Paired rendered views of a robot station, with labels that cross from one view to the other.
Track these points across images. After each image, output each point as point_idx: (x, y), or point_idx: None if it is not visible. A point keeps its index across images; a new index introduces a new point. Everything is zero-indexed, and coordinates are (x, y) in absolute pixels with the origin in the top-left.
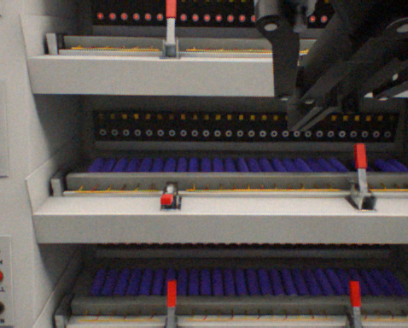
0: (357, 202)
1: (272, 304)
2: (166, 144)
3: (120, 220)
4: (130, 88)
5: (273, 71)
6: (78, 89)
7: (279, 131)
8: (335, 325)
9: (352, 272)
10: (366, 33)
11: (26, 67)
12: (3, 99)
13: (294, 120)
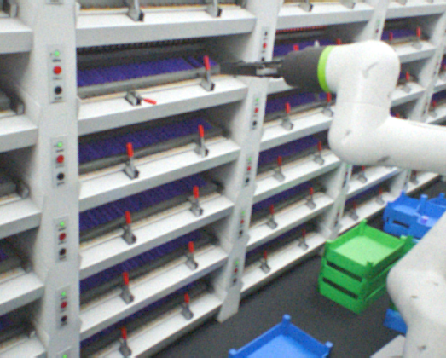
0: (206, 87)
1: (165, 146)
2: (89, 56)
3: (118, 115)
4: (120, 40)
5: (248, 76)
6: (95, 43)
7: (152, 42)
8: (191, 148)
9: (186, 122)
10: (270, 76)
11: (75, 34)
12: (65, 54)
13: (227, 72)
